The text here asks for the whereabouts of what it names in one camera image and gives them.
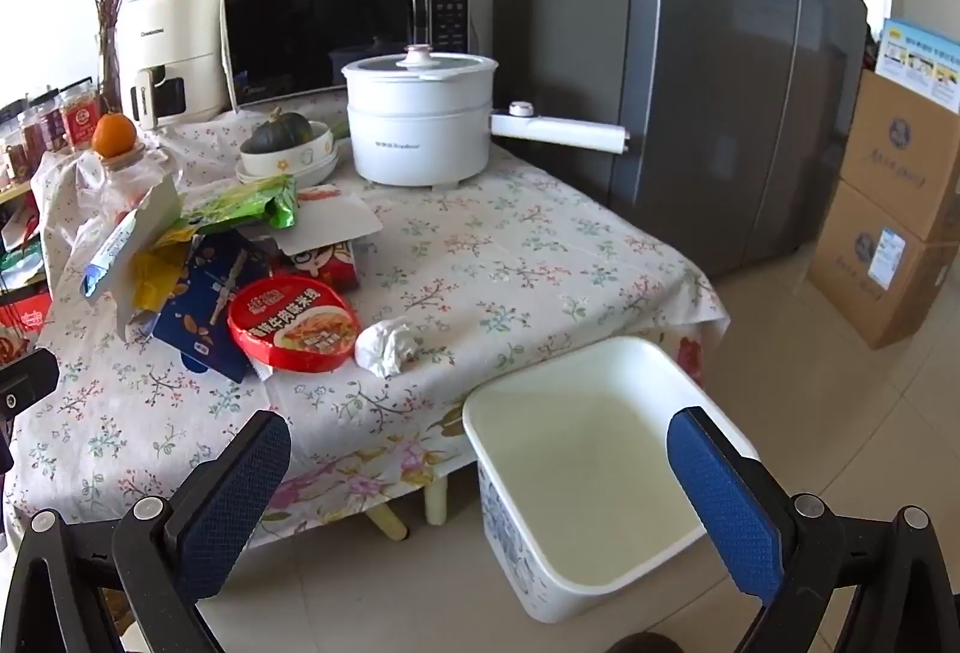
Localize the blue nut box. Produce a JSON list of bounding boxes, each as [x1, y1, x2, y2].
[[151, 230, 268, 383]]

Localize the red instant noodle lid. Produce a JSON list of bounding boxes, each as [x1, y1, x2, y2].
[[228, 274, 361, 373]]

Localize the white tissue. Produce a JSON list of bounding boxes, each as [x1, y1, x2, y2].
[[353, 318, 418, 380]]

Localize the green snack bag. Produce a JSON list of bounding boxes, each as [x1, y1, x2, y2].
[[178, 175, 298, 232]]

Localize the red drink can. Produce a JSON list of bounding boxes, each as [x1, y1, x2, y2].
[[288, 242, 359, 293]]

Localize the white orange cardboard piece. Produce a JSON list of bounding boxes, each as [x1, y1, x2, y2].
[[267, 187, 382, 256]]

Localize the white cardboard sheet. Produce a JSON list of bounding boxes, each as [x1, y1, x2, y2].
[[80, 175, 182, 339]]

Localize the white plastic trash bin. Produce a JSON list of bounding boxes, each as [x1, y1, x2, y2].
[[462, 336, 757, 624]]

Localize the orange fruit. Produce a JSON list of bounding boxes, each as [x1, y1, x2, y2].
[[91, 113, 139, 159]]

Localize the lower cardboard box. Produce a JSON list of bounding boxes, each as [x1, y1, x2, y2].
[[807, 182, 958, 349]]

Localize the red lidded jar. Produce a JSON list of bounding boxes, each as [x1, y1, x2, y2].
[[57, 77, 99, 151]]

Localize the white ceramic bowl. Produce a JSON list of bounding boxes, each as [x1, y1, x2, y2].
[[236, 121, 335, 178]]

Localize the green squash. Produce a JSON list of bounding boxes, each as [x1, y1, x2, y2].
[[241, 109, 314, 154]]

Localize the floral tablecloth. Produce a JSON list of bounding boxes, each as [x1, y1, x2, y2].
[[2, 151, 729, 544]]

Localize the black microwave oven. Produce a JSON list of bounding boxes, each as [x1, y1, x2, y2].
[[221, 0, 473, 109]]

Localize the white electric cooking pot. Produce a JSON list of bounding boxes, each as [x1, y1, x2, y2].
[[342, 43, 630, 188]]

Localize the blue white leaflet box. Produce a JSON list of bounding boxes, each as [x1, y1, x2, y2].
[[875, 19, 960, 112]]

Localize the grey refrigerator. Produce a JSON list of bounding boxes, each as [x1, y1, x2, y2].
[[491, 0, 867, 276]]

